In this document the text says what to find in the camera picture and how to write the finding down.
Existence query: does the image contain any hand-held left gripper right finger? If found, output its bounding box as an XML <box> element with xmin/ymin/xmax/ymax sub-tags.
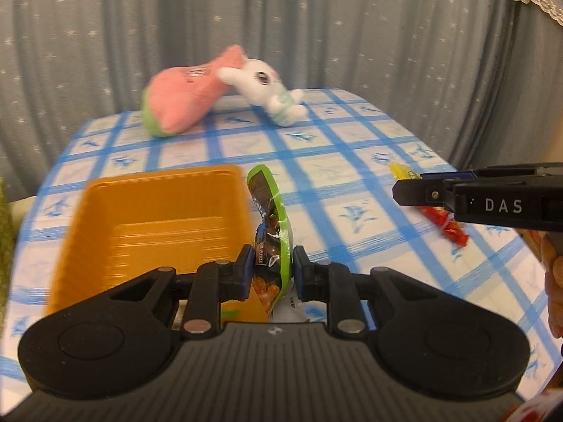
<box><xmin>292</xmin><ymin>245</ymin><xmax>445</xmax><ymax>338</ymax></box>

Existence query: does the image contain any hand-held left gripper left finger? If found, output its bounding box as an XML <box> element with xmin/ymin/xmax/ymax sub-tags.
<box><xmin>99</xmin><ymin>245</ymin><xmax>257</xmax><ymax>339</ymax></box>

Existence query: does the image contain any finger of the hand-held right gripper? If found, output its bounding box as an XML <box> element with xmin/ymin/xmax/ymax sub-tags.
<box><xmin>421</xmin><ymin>162</ymin><xmax>563</xmax><ymax>180</ymax></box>
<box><xmin>393</xmin><ymin>178</ymin><xmax>456</xmax><ymax>208</ymax></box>

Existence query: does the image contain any yellow candy packet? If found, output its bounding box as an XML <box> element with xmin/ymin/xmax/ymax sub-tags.
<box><xmin>389</xmin><ymin>162</ymin><xmax>424</xmax><ymax>181</ymax></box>

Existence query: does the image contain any green-edged snack packet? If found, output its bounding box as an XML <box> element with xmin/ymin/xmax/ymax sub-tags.
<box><xmin>245</xmin><ymin>165</ymin><xmax>293</xmax><ymax>319</ymax></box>

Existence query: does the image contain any orange plastic tray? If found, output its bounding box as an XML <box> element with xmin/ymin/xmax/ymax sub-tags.
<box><xmin>46</xmin><ymin>165</ymin><xmax>251</xmax><ymax>317</ymax></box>

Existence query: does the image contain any person's right hand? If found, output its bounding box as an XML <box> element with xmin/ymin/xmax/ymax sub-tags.
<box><xmin>542</xmin><ymin>233</ymin><xmax>563</xmax><ymax>339</ymax></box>

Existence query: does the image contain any clear dark-print snack packet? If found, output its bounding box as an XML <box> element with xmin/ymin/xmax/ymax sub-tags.
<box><xmin>272</xmin><ymin>294</ymin><xmax>309</xmax><ymax>324</ymax></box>

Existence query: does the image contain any long red snack packet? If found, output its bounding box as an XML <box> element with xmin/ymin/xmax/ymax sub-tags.
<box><xmin>416</xmin><ymin>206</ymin><xmax>470</xmax><ymax>247</ymax></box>

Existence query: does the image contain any blue checkered tablecloth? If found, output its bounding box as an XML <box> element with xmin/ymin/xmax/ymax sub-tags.
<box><xmin>0</xmin><ymin>88</ymin><xmax>563</xmax><ymax>405</ymax></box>

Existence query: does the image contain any lace-trimmed blue curtain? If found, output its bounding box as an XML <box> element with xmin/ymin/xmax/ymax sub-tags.
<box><xmin>512</xmin><ymin>0</ymin><xmax>563</xmax><ymax>172</ymax></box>

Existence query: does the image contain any pink plush toy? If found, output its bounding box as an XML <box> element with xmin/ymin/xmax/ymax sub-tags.
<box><xmin>141</xmin><ymin>44</ymin><xmax>247</xmax><ymax>138</ymax></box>

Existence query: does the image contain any white bunny plush toy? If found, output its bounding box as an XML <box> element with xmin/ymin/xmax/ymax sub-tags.
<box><xmin>215</xmin><ymin>58</ymin><xmax>308</xmax><ymax>128</ymax></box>

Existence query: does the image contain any red white object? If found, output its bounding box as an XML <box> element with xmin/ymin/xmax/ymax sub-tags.
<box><xmin>506</xmin><ymin>389</ymin><xmax>563</xmax><ymax>422</ymax></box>

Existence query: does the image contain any blue starred curtain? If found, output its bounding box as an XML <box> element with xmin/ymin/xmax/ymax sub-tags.
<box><xmin>0</xmin><ymin>0</ymin><xmax>563</xmax><ymax>198</ymax></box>

